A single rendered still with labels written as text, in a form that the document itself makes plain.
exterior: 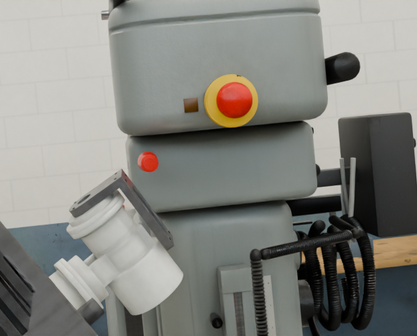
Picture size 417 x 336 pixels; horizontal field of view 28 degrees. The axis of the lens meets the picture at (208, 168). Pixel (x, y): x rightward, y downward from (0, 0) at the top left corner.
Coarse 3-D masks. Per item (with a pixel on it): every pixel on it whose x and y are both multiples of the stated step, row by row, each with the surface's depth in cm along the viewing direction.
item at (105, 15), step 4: (112, 0) 97; (116, 0) 97; (120, 0) 97; (124, 0) 98; (112, 4) 100; (116, 4) 100; (112, 8) 103; (104, 12) 109; (108, 12) 109; (104, 16) 110; (108, 16) 110
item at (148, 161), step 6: (144, 156) 91; (150, 156) 91; (156, 156) 94; (138, 162) 95; (144, 162) 91; (150, 162) 91; (156, 162) 91; (144, 168) 91; (150, 168) 91; (156, 168) 91
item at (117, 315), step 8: (112, 296) 164; (112, 304) 163; (120, 304) 155; (112, 312) 162; (120, 312) 155; (128, 312) 155; (112, 320) 162; (120, 320) 155; (128, 320) 155; (136, 320) 155; (112, 328) 161; (120, 328) 155; (128, 328) 155; (136, 328) 155
